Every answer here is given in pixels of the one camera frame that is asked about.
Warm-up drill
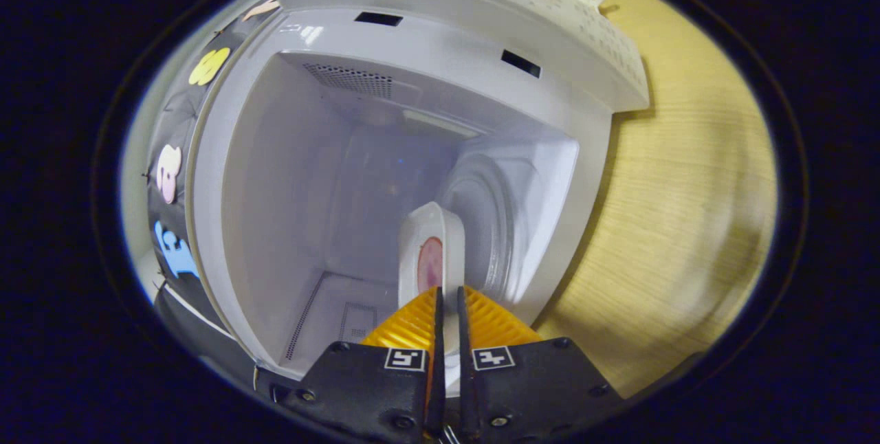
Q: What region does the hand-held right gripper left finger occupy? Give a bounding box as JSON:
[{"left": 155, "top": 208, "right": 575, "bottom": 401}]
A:
[{"left": 270, "top": 286, "right": 445, "bottom": 442}]

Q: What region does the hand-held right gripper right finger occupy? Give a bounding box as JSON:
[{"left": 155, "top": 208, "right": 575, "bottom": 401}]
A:
[{"left": 454, "top": 285, "right": 628, "bottom": 442}]

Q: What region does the white plate with pink food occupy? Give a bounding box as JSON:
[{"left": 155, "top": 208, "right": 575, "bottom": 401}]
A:
[{"left": 397, "top": 201, "right": 467, "bottom": 397}]

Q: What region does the white microwave oven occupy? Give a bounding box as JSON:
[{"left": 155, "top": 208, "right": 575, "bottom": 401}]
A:
[{"left": 184, "top": 0, "right": 650, "bottom": 390}]

